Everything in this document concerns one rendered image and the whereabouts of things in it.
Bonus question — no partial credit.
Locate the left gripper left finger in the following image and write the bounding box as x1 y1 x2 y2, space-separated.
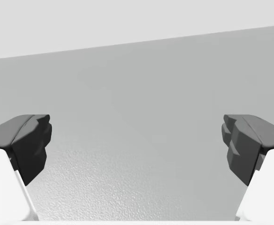
0 114 53 222

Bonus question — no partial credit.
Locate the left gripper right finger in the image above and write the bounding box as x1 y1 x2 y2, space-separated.
221 114 274 222

